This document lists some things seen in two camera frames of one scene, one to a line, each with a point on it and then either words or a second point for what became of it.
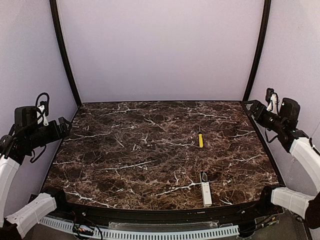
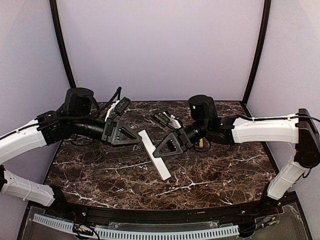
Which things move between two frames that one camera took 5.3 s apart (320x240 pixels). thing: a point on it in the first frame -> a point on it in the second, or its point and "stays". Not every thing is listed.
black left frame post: (53, 4) stays
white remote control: (206, 189) -> (158, 161)
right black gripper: (254, 109) -> (181, 138)
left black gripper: (60, 127) -> (110, 131)
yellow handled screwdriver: (200, 138) stays
